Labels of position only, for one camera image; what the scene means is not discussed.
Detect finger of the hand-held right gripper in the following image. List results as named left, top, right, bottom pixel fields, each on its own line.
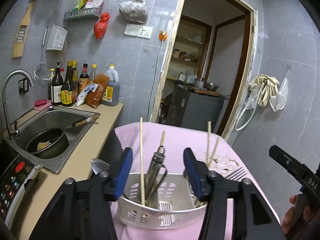
left=269, top=144, right=305, bottom=178

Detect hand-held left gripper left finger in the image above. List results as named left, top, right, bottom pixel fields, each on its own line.
left=29, top=147, right=133, bottom=240

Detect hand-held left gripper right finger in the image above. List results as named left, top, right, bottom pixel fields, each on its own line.
left=183, top=147, right=287, bottom=240

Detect metal spoon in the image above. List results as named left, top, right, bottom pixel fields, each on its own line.
left=90, top=158, right=111, bottom=177

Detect metal peeler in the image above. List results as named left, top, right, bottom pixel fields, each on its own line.
left=146, top=145, right=168, bottom=202

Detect metal fork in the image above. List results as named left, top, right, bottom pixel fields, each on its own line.
left=224, top=167, right=248, bottom=181

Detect white utensil holder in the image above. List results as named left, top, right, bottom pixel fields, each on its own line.
left=116, top=172, right=210, bottom=231

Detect person's right hand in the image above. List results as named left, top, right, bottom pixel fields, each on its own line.
left=281, top=194, right=302, bottom=235

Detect pink floral tablecloth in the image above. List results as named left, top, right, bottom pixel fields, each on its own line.
left=110, top=122, right=282, bottom=240

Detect beige kitchen counter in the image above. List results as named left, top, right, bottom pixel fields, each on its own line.
left=17, top=102, right=125, bottom=240

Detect grey cabinet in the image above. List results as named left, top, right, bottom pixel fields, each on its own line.
left=166, top=83, right=225, bottom=136

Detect clear plastic bag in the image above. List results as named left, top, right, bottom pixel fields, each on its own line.
left=243, top=92, right=258, bottom=111

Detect cream rubber gloves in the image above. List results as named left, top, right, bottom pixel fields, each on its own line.
left=248, top=73, right=281, bottom=108

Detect wooden board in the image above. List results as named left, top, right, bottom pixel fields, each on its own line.
left=188, top=86, right=223, bottom=97

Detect orange spice bag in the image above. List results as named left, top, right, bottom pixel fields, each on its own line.
left=85, top=73, right=111, bottom=109

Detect white blue packet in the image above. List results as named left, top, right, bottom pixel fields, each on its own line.
left=76, top=82, right=98, bottom=107

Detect metal bowl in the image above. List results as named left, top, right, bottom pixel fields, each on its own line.
left=203, top=82, right=220, bottom=92

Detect sauce bottle yellow label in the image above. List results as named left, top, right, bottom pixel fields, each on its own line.
left=61, top=60, right=76, bottom=107

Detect dark bottle red cap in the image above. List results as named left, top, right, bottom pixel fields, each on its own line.
left=79, top=63, right=90, bottom=96

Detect steel sink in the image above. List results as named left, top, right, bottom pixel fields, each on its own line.
left=3, top=106, right=101, bottom=175

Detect tall dark sauce bottle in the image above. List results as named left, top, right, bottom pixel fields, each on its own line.
left=71, top=60, right=80, bottom=103

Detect clear bottle yellow cap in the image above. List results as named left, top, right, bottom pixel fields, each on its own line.
left=88, top=64, right=98, bottom=83

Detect pink soap dish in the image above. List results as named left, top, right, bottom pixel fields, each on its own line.
left=34, top=99, right=52, bottom=111

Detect dark pump bottle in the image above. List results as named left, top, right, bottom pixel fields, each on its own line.
left=48, top=62, right=64, bottom=106

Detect metal strainer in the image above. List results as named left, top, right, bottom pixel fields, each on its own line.
left=33, top=26, right=52, bottom=87

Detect wooden shelf unit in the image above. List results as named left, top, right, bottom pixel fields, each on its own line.
left=171, top=15, right=214, bottom=80

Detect steel faucet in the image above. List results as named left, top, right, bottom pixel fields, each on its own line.
left=2, top=69, right=34, bottom=142

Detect red plastic bag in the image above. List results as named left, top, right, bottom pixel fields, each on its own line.
left=93, top=11, right=111, bottom=40

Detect clear bag of dried goods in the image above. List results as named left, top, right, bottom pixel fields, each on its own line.
left=118, top=0, right=151, bottom=24

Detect wooden grater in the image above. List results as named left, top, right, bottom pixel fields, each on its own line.
left=12, top=0, right=40, bottom=59

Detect red white snack packet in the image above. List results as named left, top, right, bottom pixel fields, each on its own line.
left=85, top=0, right=105, bottom=10

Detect yellow green snack packet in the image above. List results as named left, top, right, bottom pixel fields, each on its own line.
left=74, top=0, right=89, bottom=11

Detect white hose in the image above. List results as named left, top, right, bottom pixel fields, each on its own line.
left=233, top=89, right=258, bottom=131

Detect black pan wooden handle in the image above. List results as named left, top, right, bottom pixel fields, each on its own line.
left=26, top=117, right=95, bottom=160

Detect white plug cable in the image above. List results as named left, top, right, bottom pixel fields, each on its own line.
left=148, top=40, right=165, bottom=121

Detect white door frame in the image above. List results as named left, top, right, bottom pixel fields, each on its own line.
left=149, top=0, right=258, bottom=143

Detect black wall holder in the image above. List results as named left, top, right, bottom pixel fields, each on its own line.
left=18, top=78, right=29, bottom=94

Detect white wall socket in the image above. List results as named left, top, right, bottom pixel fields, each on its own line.
left=137, top=25, right=153, bottom=39

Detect white wall switch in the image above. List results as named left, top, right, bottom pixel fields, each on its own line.
left=124, top=23, right=139, bottom=37

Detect white wall box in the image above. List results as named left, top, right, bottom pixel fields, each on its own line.
left=45, top=24, right=69, bottom=51

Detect metal wall shelf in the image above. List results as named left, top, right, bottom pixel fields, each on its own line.
left=63, top=7, right=103, bottom=21

